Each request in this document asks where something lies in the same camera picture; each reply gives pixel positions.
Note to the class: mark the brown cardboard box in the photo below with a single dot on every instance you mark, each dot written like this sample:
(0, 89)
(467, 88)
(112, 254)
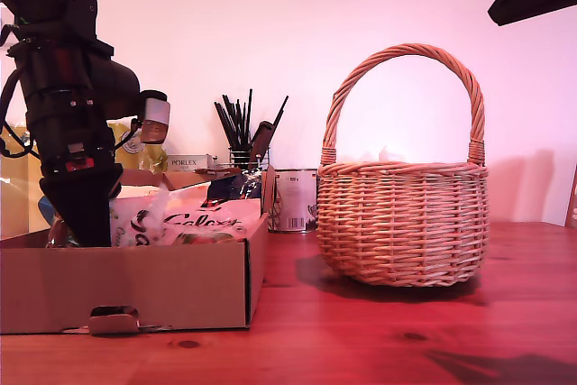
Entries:
(135, 281)

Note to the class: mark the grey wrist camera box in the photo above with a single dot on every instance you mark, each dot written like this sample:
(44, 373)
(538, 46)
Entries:
(158, 110)

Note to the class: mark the yellow kitchen towel pack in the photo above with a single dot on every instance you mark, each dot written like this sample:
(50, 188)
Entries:
(18, 195)

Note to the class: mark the white Porlex carton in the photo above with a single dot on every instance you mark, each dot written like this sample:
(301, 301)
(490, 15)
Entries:
(185, 163)

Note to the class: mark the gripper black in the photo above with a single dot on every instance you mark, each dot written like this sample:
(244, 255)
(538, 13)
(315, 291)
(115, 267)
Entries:
(67, 132)

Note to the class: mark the thin black stick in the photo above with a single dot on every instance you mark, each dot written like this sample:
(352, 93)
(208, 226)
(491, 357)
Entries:
(249, 119)
(231, 121)
(279, 113)
(224, 125)

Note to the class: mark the blue Terry's egg bag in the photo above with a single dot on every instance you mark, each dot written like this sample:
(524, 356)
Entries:
(234, 186)

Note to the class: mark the dark brown comb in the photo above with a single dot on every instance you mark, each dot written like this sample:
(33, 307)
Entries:
(261, 141)

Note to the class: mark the labelled tin can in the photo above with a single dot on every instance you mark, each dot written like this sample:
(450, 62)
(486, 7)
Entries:
(295, 204)

